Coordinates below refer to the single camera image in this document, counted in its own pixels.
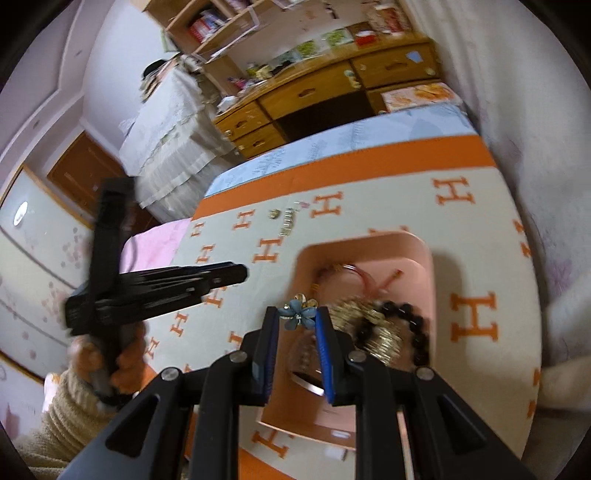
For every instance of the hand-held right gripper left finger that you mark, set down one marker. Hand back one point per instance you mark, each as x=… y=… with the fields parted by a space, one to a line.
x=271 y=360

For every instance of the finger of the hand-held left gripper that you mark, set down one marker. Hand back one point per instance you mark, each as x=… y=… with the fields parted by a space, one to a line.
x=194 y=276
x=171 y=302

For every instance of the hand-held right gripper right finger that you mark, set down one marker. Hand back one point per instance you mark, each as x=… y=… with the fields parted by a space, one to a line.
x=325 y=360

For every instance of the blue flower brooch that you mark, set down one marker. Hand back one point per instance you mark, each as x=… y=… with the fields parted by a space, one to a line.
x=299 y=314

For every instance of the pink cardboard box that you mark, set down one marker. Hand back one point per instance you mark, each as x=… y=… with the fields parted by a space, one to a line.
x=332 y=258

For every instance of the person's left hand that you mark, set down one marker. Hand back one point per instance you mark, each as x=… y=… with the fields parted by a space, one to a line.
x=131 y=364

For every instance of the pink quilted blanket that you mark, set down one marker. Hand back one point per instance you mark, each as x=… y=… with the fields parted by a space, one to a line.
x=157 y=240

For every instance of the brown wooden door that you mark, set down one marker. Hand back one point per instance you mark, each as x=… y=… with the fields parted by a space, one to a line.
x=83 y=170

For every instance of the white sliding wardrobe door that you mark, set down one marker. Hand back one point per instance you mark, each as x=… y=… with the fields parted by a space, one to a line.
x=37 y=277

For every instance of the lace-covered piano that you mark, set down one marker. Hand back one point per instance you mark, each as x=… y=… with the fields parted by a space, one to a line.
x=175 y=129

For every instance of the black cap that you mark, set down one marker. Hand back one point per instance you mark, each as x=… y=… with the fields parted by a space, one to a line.
x=154 y=69

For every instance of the orange patterned blanket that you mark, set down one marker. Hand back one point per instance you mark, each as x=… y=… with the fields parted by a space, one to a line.
x=461 y=230

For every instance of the wooden desk with drawers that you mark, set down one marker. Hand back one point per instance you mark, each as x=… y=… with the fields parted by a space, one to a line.
x=314 y=92

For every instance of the row of upright books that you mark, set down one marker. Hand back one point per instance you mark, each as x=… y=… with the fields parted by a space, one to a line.
x=203 y=25

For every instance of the light blue patterned tablecloth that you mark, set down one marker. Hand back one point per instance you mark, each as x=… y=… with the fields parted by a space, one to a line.
x=369 y=131

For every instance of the white drawer lock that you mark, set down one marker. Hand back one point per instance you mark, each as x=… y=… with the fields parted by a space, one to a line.
x=352 y=78

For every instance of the orange floral flat box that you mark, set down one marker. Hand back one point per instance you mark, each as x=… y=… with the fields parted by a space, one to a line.
x=415 y=97

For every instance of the wooden desk with bookshelf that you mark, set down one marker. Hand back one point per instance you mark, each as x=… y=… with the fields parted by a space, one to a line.
x=318 y=16

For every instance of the red paper cup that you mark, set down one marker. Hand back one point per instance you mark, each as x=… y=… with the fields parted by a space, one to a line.
x=367 y=38

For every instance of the cream floral curtain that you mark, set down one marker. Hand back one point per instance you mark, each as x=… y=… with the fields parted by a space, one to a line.
x=531 y=115

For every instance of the floral patterned bag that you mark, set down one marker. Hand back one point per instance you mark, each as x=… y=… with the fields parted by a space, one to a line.
x=388 y=19

